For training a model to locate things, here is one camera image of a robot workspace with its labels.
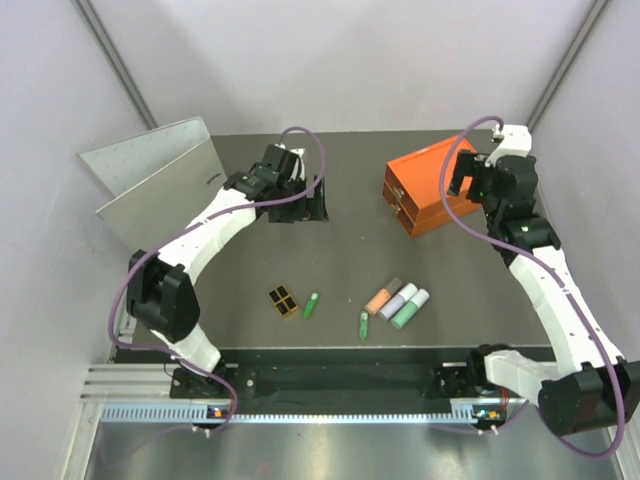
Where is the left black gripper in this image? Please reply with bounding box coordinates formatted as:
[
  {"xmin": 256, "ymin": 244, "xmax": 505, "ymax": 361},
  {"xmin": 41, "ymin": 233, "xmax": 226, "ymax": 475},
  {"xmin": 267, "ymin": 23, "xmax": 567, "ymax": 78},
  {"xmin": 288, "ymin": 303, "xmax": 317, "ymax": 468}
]
[{"xmin": 269, "ymin": 174, "xmax": 326, "ymax": 223}]

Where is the orange drawer box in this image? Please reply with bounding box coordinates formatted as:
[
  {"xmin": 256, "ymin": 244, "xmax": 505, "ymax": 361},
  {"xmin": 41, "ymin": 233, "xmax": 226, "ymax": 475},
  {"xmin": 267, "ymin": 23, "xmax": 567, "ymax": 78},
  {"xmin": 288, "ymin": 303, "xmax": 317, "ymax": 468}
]
[{"xmin": 382, "ymin": 135, "xmax": 457, "ymax": 238}]

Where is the green tube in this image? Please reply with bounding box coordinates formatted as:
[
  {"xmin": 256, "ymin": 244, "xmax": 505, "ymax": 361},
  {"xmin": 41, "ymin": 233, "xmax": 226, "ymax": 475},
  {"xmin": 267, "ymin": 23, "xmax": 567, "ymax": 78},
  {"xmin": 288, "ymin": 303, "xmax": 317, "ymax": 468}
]
[
  {"xmin": 302, "ymin": 292, "xmax": 319, "ymax": 318},
  {"xmin": 358, "ymin": 311, "xmax": 369, "ymax": 341}
]

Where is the orange bottle grey cap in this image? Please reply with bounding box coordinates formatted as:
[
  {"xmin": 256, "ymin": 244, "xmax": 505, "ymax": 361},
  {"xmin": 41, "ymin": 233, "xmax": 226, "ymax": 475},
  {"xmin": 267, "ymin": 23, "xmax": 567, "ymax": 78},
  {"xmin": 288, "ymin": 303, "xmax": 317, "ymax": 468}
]
[{"xmin": 364, "ymin": 277, "xmax": 402, "ymax": 315}]

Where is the lilac bottle white cap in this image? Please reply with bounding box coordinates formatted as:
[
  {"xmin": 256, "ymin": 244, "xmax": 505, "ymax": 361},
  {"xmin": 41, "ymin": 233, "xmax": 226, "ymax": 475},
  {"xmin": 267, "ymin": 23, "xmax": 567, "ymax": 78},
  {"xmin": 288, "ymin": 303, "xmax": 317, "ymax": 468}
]
[{"xmin": 378, "ymin": 283, "xmax": 418, "ymax": 321}]

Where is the green bottle white cap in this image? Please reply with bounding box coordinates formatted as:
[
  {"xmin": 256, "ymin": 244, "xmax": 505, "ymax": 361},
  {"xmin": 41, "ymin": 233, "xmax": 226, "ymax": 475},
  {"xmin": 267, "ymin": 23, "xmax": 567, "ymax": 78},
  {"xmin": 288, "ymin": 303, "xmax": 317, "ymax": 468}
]
[{"xmin": 390, "ymin": 289, "xmax": 430, "ymax": 329}]

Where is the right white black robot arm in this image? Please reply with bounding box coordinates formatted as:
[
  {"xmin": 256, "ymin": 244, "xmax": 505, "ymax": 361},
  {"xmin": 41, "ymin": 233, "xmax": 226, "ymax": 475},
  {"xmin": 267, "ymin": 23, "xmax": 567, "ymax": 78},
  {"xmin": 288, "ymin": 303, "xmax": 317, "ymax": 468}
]
[{"xmin": 441, "ymin": 150, "xmax": 639, "ymax": 437}]

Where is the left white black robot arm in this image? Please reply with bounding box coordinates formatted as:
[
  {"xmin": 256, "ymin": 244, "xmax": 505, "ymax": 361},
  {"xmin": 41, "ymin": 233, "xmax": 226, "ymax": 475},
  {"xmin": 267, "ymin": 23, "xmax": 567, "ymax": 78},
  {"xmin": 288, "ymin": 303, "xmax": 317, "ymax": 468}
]
[{"xmin": 126, "ymin": 143, "xmax": 328, "ymax": 397}]

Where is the black gold eyeshadow palette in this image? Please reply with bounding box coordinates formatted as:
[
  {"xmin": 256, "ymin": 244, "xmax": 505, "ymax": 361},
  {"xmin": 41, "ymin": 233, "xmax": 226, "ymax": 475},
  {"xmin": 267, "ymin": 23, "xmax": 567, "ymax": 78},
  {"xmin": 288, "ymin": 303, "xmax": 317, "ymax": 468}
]
[{"xmin": 268, "ymin": 285, "xmax": 299, "ymax": 318}]

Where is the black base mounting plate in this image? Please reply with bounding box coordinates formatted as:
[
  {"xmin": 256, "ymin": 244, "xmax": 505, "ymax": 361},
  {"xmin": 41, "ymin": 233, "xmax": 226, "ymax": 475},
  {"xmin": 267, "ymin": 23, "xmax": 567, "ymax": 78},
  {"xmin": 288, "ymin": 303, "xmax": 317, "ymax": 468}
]
[{"xmin": 168, "ymin": 362, "xmax": 526, "ymax": 401}]

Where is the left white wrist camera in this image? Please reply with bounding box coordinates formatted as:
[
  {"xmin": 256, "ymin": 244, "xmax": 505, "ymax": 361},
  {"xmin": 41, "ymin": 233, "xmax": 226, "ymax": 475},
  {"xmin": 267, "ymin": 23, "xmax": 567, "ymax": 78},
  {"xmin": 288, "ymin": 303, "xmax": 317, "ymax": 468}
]
[{"xmin": 289, "ymin": 148, "xmax": 306, "ymax": 181}]

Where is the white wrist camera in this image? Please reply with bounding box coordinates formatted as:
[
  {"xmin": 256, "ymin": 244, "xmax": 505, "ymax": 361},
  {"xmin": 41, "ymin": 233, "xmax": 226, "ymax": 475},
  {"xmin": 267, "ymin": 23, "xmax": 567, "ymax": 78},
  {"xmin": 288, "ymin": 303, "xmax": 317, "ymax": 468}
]
[
  {"xmin": 289, "ymin": 148, "xmax": 306, "ymax": 181},
  {"xmin": 485, "ymin": 124, "xmax": 532, "ymax": 167}
]

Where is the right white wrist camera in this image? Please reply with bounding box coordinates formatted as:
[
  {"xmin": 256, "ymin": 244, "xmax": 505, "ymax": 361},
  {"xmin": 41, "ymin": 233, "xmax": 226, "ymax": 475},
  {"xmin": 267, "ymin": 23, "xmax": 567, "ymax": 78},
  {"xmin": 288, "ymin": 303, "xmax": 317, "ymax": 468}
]
[{"xmin": 485, "ymin": 124, "xmax": 532, "ymax": 167}]

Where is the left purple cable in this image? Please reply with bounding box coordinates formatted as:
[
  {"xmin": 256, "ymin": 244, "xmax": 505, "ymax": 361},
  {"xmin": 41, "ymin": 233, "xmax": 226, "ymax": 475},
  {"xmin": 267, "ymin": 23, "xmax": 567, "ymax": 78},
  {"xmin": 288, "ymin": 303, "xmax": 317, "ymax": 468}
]
[{"xmin": 108, "ymin": 125, "xmax": 328, "ymax": 435}]

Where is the purple cable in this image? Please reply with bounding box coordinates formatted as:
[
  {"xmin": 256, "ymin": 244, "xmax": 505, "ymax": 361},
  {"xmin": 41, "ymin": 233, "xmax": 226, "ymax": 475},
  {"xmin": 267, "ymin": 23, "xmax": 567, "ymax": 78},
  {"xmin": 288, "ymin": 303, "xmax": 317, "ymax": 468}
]
[
  {"xmin": 108, "ymin": 125, "xmax": 328, "ymax": 435},
  {"xmin": 438, "ymin": 116, "xmax": 630, "ymax": 460}
]

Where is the grey ring binder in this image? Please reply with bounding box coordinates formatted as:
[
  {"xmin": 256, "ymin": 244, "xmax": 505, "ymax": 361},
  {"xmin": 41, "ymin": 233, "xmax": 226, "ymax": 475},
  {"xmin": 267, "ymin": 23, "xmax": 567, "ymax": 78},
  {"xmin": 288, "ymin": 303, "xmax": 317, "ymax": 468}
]
[{"xmin": 78, "ymin": 117, "xmax": 226, "ymax": 253}]

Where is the aluminium rail frame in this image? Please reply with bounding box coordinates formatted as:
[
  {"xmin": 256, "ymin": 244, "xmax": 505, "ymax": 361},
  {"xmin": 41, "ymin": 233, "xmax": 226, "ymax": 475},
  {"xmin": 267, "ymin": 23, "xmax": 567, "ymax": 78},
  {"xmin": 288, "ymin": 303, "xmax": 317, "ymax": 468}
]
[{"xmin": 59, "ymin": 319, "xmax": 640, "ymax": 480}]

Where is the grey slotted cable duct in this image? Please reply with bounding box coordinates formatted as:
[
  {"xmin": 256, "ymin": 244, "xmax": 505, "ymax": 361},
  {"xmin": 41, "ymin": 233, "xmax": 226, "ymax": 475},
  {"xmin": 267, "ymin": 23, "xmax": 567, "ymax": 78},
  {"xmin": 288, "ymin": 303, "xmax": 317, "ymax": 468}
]
[{"xmin": 100, "ymin": 399, "xmax": 501, "ymax": 425}]

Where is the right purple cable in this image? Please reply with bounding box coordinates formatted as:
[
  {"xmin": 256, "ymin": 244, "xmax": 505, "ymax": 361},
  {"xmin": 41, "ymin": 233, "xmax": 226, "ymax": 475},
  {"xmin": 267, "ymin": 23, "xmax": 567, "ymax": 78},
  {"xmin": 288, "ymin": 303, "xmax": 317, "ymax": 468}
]
[{"xmin": 438, "ymin": 116, "xmax": 630, "ymax": 460}]

